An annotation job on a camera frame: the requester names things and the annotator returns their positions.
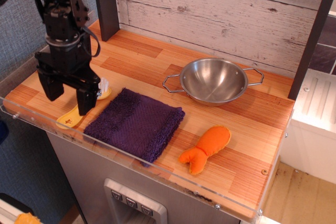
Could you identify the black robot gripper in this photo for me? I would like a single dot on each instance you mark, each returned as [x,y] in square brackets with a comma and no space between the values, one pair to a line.
[68,63]

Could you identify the yellow dish brush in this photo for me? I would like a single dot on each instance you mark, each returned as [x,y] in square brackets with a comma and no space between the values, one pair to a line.
[72,118]

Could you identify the silver two-handled pot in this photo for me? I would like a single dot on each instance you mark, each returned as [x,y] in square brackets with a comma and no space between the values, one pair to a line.
[215,81]

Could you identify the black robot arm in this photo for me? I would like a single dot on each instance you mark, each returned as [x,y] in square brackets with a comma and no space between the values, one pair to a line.
[63,18]

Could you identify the purple folded cloth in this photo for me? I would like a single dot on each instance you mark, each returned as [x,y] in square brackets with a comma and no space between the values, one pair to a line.
[136,124]

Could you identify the clear acrylic front guard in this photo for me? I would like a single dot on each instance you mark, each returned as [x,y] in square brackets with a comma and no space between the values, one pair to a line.
[235,180]

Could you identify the grey toy fridge cabinet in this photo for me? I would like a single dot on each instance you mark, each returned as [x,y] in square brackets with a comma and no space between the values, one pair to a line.
[88,163]

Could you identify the silver dispenser panel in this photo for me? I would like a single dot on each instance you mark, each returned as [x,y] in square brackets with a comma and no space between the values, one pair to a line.
[129,206]

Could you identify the orange object bottom left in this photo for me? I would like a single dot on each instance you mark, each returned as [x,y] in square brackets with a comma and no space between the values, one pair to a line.
[27,218]

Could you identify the orange plush fish toy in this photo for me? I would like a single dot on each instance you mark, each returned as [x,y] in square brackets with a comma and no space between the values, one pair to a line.
[211,142]

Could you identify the dark right post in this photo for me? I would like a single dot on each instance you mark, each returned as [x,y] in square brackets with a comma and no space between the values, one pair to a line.
[314,36]

